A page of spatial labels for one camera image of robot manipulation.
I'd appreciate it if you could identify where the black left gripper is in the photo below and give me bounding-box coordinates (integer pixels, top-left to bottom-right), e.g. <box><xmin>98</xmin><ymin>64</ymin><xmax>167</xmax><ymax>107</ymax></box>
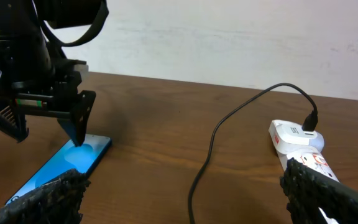
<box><xmin>0</xmin><ymin>59</ymin><xmax>96</xmax><ymax>147</ymax></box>

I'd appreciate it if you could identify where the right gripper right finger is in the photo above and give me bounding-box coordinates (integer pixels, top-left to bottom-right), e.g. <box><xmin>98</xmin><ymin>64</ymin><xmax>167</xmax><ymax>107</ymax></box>
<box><xmin>280</xmin><ymin>158</ymin><xmax>358</xmax><ymax>223</ymax></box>

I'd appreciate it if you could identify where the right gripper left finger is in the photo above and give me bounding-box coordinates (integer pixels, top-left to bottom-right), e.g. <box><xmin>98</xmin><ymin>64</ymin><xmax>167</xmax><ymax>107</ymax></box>
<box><xmin>0</xmin><ymin>169</ymin><xmax>90</xmax><ymax>224</ymax></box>

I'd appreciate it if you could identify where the blue Galaxy smartphone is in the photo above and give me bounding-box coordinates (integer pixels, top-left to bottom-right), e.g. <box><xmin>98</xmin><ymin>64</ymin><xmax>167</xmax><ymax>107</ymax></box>
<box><xmin>6</xmin><ymin>134</ymin><xmax>112</xmax><ymax>205</ymax></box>

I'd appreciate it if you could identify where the black USB charging cable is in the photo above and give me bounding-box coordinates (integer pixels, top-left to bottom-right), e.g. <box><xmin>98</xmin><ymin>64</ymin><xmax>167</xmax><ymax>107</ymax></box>
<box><xmin>187</xmin><ymin>82</ymin><xmax>319</xmax><ymax>224</ymax></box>

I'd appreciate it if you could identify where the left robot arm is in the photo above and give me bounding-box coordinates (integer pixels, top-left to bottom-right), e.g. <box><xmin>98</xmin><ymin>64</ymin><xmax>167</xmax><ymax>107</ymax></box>
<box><xmin>0</xmin><ymin>0</ymin><xmax>109</xmax><ymax>146</ymax></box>

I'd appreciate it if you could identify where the white USB charger plug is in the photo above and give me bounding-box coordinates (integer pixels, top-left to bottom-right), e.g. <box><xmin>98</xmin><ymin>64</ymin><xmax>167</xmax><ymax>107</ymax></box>
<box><xmin>268</xmin><ymin>119</ymin><xmax>324</xmax><ymax>154</ymax></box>

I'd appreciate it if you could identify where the white power strip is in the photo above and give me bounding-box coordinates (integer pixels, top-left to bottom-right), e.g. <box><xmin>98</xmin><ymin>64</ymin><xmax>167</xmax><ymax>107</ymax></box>
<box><xmin>277</xmin><ymin>147</ymin><xmax>341</xmax><ymax>223</ymax></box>

